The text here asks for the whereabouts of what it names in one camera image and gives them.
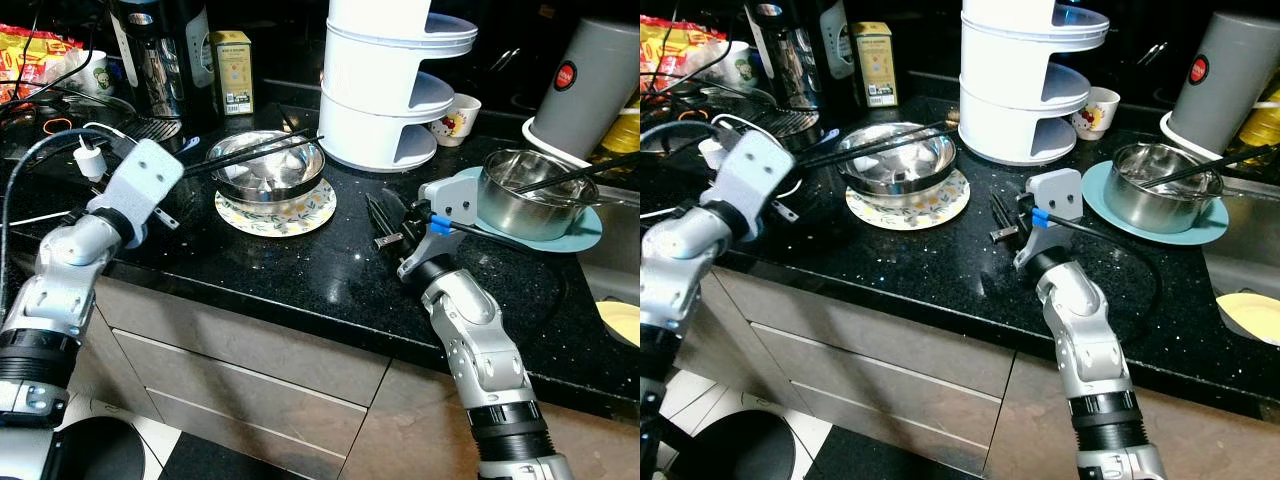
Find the lemon print plate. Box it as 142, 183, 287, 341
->
846, 170, 971, 232
214, 178, 338, 238

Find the white tiered rack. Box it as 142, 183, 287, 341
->
318, 0, 479, 173
958, 0, 1111, 167

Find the steel bowl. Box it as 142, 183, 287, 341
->
206, 130, 327, 191
848, 165, 953, 198
215, 170, 323, 205
835, 122, 958, 186

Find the white cartoon mug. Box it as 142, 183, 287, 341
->
430, 93, 482, 148
1070, 87, 1121, 141

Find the small steel pot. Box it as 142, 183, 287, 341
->
478, 148, 599, 242
1105, 142, 1224, 235

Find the black chopstick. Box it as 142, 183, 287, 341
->
510, 150, 641, 196
1155, 150, 1280, 189
528, 157, 641, 194
820, 120, 943, 159
1140, 143, 1280, 191
200, 128, 313, 168
800, 123, 951, 171
182, 133, 323, 179

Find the teal plate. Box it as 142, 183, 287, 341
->
1080, 160, 1229, 246
440, 167, 604, 253

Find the grey cabinet drawer front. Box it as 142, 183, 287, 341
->
112, 330, 373, 463
95, 278, 393, 406
735, 322, 1001, 451
715, 268, 1016, 399
770, 378, 986, 480
145, 388, 351, 480

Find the steel sink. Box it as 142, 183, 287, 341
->
1200, 175, 1280, 301
575, 190, 641, 306

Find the grey cabinet door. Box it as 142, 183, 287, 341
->
985, 352, 1280, 480
335, 358, 641, 480

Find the grey cylinder appliance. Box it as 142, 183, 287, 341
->
522, 15, 641, 166
1160, 10, 1280, 156

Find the steel slotted turner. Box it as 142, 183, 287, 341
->
745, 100, 821, 136
95, 110, 183, 141

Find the pale yellow plate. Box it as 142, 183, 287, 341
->
597, 300, 641, 348
1215, 292, 1280, 348

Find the black steel kettle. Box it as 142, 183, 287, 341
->
108, 0, 216, 123
745, 0, 851, 111

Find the black floor mat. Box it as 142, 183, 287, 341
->
805, 425, 951, 480
158, 430, 301, 480

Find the white mug green print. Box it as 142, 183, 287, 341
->
715, 40, 756, 89
60, 50, 119, 99

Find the yellow red snack bag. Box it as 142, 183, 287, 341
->
640, 15, 731, 93
0, 25, 89, 101

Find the black round bin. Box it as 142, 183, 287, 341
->
690, 410, 797, 480
45, 415, 147, 480

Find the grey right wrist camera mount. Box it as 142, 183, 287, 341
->
1013, 168, 1084, 273
397, 168, 481, 283

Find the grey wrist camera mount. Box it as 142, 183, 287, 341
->
700, 130, 796, 241
1013, 168, 1084, 273
397, 168, 481, 283
88, 138, 186, 239

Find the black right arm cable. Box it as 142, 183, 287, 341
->
1030, 208, 1163, 326
428, 213, 568, 336

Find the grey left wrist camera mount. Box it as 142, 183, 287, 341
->
88, 138, 186, 239
700, 130, 796, 241

